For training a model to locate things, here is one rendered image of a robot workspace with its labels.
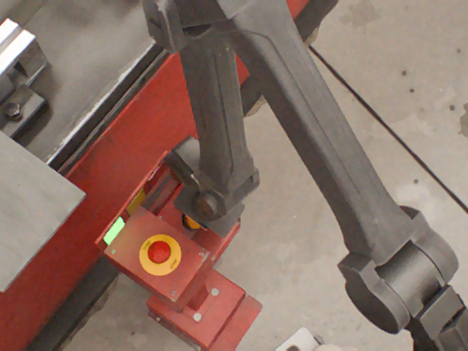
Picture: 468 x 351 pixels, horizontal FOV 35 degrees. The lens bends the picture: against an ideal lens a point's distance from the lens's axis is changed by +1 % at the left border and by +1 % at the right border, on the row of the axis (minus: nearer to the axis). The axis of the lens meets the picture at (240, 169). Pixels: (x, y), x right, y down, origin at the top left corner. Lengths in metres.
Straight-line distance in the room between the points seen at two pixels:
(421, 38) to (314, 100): 1.71
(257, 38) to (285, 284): 1.46
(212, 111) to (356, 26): 1.56
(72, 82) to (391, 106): 1.20
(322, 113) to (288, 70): 0.06
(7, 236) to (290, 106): 0.56
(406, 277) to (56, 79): 0.77
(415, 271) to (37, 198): 0.58
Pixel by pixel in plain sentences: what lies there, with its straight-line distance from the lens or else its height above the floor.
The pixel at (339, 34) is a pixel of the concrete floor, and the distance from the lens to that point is 2.39.
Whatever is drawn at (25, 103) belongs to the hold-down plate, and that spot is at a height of 0.90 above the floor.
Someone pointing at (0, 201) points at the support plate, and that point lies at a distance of 1.16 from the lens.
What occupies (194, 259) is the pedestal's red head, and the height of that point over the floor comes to 0.78.
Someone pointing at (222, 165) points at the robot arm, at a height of 1.14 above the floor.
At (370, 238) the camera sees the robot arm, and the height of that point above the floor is 1.31.
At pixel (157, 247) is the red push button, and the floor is 0.81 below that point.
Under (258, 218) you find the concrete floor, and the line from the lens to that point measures 2.14.
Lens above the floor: 2.05
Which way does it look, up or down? 70 degrees down
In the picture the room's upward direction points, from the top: straight up
